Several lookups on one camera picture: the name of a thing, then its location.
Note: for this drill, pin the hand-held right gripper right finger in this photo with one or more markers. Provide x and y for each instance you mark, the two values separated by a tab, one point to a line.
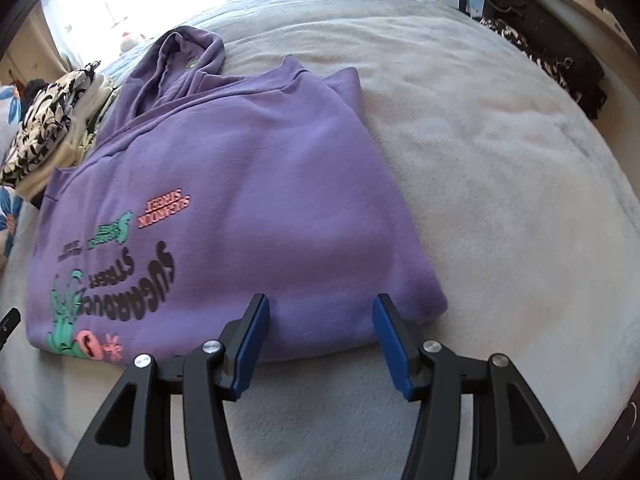
392	345

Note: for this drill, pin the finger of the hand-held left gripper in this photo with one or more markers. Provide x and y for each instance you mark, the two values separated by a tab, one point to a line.
7	327

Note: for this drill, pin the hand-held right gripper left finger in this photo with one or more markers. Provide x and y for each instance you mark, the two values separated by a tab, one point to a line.
252	345

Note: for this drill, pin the purple hoodie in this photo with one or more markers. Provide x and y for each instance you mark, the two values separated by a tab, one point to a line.
260	175

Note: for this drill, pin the grey fleece blanket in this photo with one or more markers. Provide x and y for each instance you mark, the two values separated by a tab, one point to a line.
500	200

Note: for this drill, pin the blue floral pillow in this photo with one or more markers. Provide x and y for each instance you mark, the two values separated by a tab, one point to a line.
7	125

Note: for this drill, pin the black white printed garment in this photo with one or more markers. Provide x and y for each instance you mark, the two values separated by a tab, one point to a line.
45	125

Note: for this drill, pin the pale yellow folded garment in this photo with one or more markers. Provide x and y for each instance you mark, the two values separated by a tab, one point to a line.
92	130

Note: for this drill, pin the white stuffed toy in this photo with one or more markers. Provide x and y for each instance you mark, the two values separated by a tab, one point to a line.
129	42

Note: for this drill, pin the leopard print cloth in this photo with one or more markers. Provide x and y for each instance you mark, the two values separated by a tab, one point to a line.
515	40

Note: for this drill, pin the black hanging bag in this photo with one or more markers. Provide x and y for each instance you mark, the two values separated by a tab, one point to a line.
550	25

